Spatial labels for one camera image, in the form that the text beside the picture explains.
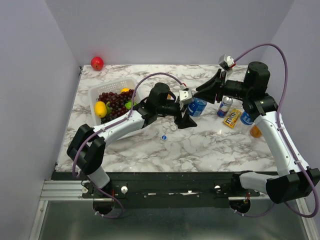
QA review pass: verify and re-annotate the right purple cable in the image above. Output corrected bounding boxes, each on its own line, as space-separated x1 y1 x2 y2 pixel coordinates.
233 43 320 218

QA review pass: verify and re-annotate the yellow lemon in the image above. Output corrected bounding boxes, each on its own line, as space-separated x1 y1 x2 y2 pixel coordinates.
94 101 108 119

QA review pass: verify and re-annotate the yellow orange fruit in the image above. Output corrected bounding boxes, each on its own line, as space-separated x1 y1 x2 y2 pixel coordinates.
120 88 130 94

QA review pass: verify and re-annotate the green apple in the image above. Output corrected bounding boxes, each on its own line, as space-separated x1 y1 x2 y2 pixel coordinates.
124 100 137 110

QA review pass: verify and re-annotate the Red Bull can right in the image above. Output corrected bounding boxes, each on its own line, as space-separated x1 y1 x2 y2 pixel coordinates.
217 96 233 118

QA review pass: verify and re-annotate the yellow M&M's candy pack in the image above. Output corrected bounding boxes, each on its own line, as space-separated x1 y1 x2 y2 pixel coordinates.
223 108 243 129

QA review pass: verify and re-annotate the blue label water bottle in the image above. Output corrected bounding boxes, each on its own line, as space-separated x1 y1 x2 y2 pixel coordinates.
240 111 254 126

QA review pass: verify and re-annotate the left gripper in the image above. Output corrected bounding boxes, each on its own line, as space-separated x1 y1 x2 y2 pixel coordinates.
156 101 198 130

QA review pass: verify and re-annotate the white plastic basket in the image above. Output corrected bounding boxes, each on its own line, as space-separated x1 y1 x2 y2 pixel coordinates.
88 77 147 140

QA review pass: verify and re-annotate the dark red grape bunch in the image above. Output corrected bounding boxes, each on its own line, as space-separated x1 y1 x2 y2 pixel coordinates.
97 89 134 124

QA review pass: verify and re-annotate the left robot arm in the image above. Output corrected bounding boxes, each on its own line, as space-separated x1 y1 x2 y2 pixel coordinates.
66 82 197 198

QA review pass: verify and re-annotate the purple cable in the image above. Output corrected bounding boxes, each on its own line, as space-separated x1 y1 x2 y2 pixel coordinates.
71 72 189 219
233 43 320 218

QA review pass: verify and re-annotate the small orange juice bottle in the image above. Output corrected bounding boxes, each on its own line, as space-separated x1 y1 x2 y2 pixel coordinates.
250 125 262 138

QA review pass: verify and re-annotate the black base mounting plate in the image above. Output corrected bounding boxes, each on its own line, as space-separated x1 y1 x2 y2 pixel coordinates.
52 172 260 210

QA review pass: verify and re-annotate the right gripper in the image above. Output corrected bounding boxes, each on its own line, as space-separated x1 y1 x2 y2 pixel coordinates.
193 68 251 105

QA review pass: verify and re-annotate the red apple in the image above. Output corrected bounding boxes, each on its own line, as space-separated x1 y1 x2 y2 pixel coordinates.
90 56 104 71

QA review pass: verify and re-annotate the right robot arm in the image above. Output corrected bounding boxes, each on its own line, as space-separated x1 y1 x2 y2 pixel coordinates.
194 55 320 204

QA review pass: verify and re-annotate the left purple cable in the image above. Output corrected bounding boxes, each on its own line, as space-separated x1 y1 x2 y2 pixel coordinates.
71 72 189 219

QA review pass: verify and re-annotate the aluminium frame rail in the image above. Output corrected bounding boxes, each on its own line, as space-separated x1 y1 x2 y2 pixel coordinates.
39 180 112 202

